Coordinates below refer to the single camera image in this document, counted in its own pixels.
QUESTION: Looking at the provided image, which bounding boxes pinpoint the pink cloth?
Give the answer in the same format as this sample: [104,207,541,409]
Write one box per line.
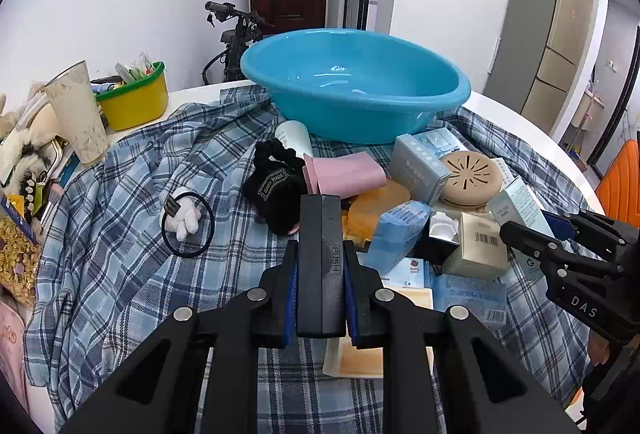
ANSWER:
[0,294,30,415]

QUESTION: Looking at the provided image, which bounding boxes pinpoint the beige round vented disc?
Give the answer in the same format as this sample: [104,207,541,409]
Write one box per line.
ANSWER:
[439,151,503,207]

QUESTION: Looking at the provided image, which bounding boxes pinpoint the grey and gold fridge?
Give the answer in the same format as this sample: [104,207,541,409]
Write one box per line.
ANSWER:
[484,0,597,135]

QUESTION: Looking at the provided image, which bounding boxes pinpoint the white tube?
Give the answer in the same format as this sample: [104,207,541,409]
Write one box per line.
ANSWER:
[275,120,313,159]

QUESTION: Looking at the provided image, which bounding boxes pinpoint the black case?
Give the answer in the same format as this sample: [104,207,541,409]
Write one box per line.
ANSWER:
[297,195,346,339]

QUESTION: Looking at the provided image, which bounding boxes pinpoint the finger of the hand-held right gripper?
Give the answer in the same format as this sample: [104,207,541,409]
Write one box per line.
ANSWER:
[501,221,621,279]
[544,211,640,259]

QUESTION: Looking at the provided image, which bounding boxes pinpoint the beige tumbler cup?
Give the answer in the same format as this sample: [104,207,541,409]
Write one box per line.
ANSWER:
[44,60,111,165]

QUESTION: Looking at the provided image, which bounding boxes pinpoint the bundle of small sachets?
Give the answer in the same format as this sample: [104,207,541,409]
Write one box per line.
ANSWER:
[92,51,161,94]

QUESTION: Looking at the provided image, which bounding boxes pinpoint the pink folded item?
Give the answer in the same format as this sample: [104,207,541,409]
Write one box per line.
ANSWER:
[302,153,387,197]

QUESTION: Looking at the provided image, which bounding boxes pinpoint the orange chair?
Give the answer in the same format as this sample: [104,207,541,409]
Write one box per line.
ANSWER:
[595,139,640,227]

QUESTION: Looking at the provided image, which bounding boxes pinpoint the grey-blue box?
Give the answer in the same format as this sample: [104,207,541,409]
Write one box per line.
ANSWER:
[387,134,451,205]

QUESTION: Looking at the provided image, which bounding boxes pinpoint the cereal bag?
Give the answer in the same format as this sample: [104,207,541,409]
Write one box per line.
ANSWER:
[0,194,45,305]

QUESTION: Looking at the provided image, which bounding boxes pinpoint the white and blue box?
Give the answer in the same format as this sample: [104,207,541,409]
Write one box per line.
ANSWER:
[417,128,470,157]

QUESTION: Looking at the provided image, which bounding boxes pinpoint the yellow bin green rim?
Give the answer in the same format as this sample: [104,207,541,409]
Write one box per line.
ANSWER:
[95,61,169,132]

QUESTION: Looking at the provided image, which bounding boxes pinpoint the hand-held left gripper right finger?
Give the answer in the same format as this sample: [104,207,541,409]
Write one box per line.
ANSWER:
[343,241,581,434]

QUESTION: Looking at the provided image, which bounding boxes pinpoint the blue plastic basin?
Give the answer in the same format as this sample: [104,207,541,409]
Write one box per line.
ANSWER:
[240,28,472,145]

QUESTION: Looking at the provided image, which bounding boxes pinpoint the black velvet pouch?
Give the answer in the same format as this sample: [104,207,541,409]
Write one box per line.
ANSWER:
[242,166,307,235]

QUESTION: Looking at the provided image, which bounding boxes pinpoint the cream square box orange face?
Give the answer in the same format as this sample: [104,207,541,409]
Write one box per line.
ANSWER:
[322,288,435,380]

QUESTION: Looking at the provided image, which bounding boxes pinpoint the black hair tie white plush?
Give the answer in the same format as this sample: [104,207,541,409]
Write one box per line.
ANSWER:
[161,191,216,259]

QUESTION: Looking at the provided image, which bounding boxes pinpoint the blue plaid cloth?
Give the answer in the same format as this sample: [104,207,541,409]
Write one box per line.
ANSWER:
[22,86,608,434]

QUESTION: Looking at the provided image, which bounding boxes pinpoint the pale blue tall box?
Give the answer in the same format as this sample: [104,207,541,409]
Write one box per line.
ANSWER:
[487,176,556,239]

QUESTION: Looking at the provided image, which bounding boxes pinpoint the black scrunchie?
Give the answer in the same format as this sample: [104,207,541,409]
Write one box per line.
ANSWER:
[254,139,307,175]

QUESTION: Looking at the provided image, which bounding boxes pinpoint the orange round soap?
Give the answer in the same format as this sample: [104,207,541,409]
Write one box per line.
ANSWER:
[346,179,413,242]

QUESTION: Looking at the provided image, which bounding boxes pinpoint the small black box white insert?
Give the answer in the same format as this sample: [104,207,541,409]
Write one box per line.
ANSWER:
[419,210,461,265]

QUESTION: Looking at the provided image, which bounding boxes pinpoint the light blue barcode packet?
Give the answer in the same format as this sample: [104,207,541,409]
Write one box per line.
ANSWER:
[431,273,508,326]

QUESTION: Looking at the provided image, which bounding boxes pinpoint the blue tissue pack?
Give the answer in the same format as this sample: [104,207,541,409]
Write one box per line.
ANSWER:
[360,200,432,275]

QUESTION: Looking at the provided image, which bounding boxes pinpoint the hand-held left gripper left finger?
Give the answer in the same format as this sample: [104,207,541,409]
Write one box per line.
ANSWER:
[60,241,301,434]

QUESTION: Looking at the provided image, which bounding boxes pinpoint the fluffy plush toys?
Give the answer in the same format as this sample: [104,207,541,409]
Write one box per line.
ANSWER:
[0,84,63,225]

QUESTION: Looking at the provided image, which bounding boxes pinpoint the small pale blue sachet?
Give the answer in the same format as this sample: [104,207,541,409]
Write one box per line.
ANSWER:
[379,258,426,291]

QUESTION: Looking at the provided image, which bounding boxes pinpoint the white barcode box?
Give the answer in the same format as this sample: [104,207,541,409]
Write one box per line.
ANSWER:
[442,213,511,282]

